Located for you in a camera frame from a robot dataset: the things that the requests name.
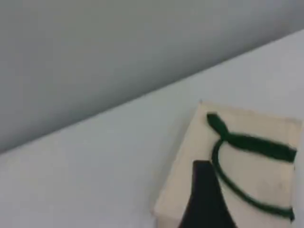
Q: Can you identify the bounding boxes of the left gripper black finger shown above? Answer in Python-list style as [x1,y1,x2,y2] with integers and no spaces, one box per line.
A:
[178,160,238,228]

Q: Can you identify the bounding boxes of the white canvas bag green handles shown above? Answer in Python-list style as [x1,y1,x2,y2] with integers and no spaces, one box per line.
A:
[153,99,304,228]

